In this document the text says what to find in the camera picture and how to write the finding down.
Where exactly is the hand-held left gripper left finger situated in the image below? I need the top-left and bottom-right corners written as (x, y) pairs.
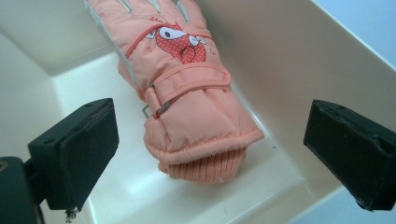
top-left (27, 97), bottom-right (120, 216)

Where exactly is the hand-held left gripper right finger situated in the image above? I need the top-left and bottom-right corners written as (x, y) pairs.
top-left (303, 99), bottom-right (396, 213)

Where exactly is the white box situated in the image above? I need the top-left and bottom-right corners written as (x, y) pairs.
top-left (0, 0), bottom-right (396, 224)

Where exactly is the pink winter glove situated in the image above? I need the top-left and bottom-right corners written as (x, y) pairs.
top-left (83, 0), bottom-right (265, 187)

